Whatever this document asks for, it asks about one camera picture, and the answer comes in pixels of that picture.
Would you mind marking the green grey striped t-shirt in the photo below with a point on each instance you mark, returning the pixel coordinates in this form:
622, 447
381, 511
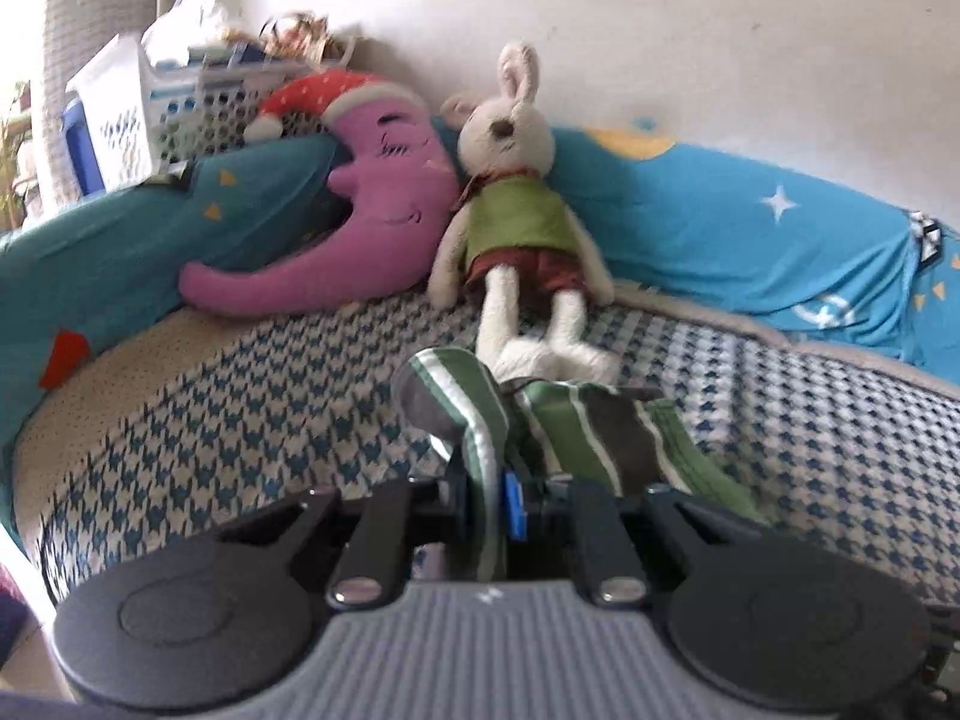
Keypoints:
592, 420

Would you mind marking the blue white houndstooth bed mat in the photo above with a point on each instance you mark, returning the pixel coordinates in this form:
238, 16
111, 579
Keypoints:
262, 405

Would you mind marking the teal printed pillow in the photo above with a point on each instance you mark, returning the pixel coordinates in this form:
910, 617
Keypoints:
112, 255

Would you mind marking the purple moon plush pillow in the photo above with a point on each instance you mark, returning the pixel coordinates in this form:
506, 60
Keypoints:
375, 195

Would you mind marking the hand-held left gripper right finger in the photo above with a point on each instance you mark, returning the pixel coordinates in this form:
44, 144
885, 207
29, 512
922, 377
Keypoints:
514, 499

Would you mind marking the white plastic bag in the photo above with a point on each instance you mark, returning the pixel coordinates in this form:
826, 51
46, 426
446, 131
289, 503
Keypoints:
187, 15

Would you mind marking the white knitted cloth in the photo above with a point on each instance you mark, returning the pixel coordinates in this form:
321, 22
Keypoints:
82, 0

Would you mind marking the brown patterned bag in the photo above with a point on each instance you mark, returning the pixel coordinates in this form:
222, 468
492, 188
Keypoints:
300, 34

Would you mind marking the white plastic basket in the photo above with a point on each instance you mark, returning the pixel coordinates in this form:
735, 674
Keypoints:
112, 105

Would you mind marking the white rabbit plush toy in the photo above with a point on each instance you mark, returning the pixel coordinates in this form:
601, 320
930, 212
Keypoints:
517, 210

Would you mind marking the white perforated storage basket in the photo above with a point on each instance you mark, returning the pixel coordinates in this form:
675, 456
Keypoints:
225, 109

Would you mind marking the blue plastic box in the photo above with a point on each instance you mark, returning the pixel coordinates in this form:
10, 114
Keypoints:
79, 150

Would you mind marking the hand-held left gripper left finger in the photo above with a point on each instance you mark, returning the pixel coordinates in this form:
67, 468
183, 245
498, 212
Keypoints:
457, 495

